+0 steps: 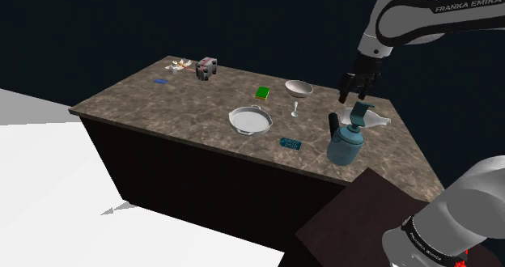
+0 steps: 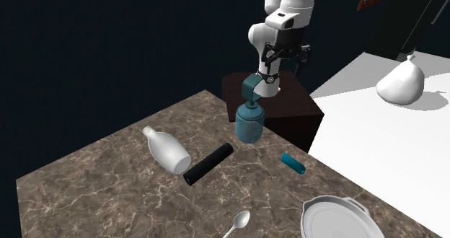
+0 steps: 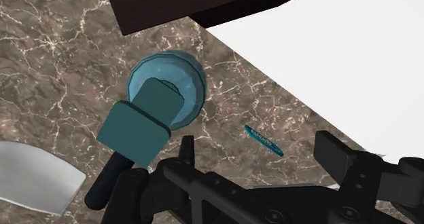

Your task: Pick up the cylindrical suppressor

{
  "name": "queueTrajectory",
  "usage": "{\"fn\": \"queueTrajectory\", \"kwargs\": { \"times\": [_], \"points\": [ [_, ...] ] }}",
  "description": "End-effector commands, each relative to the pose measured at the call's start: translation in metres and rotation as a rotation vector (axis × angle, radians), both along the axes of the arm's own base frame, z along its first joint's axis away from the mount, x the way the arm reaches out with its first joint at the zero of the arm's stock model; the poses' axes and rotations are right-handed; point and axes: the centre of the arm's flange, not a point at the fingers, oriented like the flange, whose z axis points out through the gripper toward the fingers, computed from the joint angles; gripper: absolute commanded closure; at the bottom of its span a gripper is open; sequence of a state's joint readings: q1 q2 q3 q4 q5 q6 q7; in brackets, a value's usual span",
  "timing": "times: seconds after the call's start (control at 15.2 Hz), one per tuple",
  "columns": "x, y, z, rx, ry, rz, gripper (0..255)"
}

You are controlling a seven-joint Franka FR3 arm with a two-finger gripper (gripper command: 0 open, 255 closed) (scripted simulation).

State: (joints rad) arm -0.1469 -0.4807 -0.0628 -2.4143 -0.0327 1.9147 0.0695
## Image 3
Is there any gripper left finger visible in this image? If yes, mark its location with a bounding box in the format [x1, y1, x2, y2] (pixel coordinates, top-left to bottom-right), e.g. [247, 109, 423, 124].
[101, 135, 289, 224]

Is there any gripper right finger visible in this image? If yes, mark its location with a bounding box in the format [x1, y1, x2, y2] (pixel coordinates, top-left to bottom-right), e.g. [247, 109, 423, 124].
[313, 130, 424, 224]

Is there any blue pen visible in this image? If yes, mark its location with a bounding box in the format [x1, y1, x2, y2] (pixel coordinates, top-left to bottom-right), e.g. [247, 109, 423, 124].
[244, 124, 285, 157]

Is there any blue bowl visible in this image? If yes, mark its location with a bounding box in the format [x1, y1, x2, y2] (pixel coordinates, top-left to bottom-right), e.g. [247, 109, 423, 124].
[126, 50, 208, 131]

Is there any teal kitchen tool dark handle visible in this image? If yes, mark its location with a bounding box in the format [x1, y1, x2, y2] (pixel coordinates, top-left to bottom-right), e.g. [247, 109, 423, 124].
[84, 77, 186, 212]

